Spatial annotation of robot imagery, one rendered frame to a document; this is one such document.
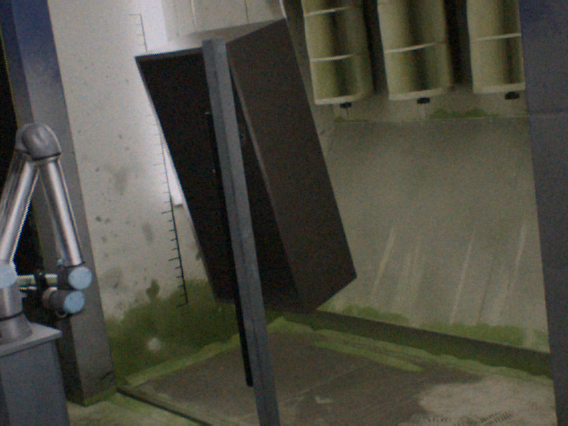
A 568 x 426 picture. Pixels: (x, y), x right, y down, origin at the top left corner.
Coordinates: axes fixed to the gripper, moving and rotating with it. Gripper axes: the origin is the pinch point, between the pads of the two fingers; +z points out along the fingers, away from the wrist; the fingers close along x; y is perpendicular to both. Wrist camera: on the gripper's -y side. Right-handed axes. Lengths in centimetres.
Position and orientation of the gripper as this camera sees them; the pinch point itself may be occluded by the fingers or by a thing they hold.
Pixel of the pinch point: (19, 287)
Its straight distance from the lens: 426.0
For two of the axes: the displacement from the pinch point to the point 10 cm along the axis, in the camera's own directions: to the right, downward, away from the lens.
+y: -0.7, 10.0, 0.3
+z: -8.1, -0.7, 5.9
